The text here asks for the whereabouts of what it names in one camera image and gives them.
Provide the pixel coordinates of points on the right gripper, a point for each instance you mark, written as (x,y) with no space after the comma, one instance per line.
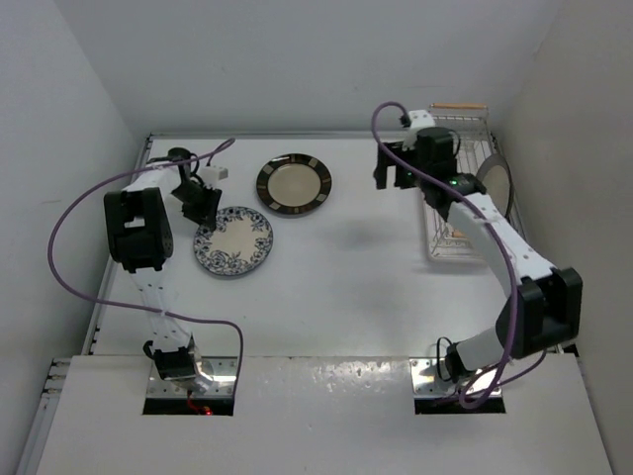
(386,159)

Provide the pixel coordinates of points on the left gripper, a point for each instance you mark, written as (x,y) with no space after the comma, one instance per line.
(206,214)

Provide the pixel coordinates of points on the blue floral plate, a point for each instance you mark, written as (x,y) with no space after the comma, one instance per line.
(242,240)

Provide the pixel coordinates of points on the grey rimmed cream plate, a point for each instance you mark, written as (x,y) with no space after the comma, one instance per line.
(496,176)

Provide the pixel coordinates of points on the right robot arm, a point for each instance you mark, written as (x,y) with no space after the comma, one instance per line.
(543,302)

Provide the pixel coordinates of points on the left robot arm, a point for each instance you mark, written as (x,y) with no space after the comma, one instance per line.
(141,240)

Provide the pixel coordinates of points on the black rimmed patterned plate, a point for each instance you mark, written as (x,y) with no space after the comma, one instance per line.
(293,184)

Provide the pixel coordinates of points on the white drip tray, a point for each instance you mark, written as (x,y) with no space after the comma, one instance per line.
(444,243)

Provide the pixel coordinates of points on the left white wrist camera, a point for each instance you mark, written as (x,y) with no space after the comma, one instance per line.
(212,175)

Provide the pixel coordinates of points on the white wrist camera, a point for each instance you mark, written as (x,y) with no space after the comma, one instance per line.
(212,175)
(413,122)

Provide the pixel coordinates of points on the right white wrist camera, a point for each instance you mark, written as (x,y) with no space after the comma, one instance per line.
(413,122)

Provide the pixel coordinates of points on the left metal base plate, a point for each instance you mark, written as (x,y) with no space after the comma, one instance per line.
(218,379)

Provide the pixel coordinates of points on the metal base plate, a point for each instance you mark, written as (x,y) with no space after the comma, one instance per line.
(218,379)
(427,384)

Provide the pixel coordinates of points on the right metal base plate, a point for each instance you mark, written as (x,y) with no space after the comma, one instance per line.
(427,384)

